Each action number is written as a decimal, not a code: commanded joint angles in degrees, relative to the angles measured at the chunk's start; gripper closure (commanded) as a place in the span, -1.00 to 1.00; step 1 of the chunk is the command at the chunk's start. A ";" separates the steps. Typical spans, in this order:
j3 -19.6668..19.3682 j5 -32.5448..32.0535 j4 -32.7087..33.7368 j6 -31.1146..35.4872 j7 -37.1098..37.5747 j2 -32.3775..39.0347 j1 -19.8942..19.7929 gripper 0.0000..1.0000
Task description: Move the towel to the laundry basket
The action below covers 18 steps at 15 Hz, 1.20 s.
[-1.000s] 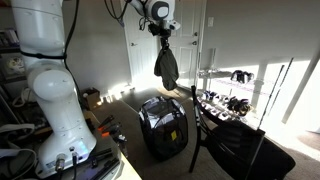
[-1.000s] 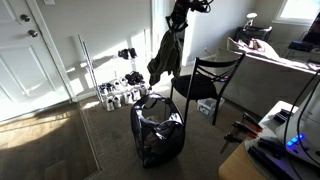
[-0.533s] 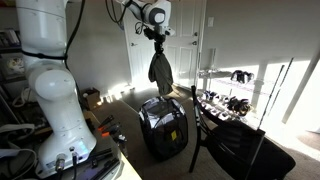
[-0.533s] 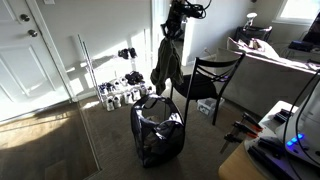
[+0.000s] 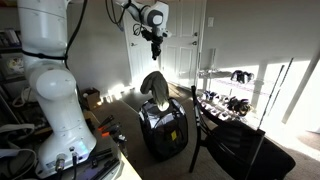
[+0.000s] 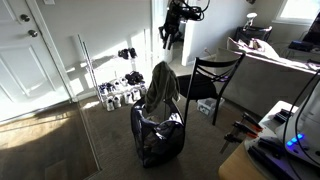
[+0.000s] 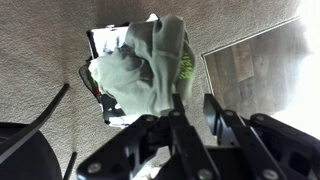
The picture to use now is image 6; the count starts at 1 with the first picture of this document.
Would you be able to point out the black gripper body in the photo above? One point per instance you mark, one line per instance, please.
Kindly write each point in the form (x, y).
(173, 18)

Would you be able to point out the olive green towel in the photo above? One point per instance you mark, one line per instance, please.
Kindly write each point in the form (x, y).
(161, 86)

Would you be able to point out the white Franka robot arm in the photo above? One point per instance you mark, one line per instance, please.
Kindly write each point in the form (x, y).
(313, 116)

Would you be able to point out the black mesh laundry basket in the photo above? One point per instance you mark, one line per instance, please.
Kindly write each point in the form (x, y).
(156, 136)

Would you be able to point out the white closet door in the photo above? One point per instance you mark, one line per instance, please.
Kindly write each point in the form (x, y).
(158, 50)

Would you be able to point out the black shoes pair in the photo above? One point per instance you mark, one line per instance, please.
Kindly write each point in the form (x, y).
(127, 53)

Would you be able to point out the black sandals pile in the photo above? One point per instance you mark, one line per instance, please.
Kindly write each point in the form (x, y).
(134, 78)

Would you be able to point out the black metal chair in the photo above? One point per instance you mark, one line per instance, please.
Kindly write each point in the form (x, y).
(203, 86)

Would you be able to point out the clear plastic storage box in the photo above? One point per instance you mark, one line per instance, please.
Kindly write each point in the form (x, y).
(209, 106)

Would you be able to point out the white desk lamp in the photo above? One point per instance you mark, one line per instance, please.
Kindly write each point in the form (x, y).
(251, 18)

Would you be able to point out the black background chair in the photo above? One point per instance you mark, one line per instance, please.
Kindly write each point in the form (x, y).
(255, 33)

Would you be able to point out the grey couch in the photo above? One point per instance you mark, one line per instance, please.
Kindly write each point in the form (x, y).
(263, 80)

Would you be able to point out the bright window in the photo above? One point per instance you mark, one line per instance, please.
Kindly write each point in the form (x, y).
(300, 10)

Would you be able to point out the round metal door knob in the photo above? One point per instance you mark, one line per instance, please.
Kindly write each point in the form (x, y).
(32, 33)

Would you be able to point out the black flat box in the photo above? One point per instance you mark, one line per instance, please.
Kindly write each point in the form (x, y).
(300, 45)

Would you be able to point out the small black device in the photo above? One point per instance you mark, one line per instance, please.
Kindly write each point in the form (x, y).
(283, 115)

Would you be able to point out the white panel entry door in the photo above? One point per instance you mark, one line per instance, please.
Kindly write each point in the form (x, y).
(30, 73)

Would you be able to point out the metal deadbolt lock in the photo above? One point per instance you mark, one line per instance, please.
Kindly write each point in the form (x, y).
(24, 17)

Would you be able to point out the black tool bars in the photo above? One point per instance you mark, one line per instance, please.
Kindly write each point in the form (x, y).
(263, 150)

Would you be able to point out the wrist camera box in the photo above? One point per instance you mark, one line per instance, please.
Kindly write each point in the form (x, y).
(193, 14)

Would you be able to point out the white wall light switch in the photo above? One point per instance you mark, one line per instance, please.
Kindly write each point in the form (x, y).
(49, 1)

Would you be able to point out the round robot base plate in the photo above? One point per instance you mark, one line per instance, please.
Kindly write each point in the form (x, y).
(266, 156)

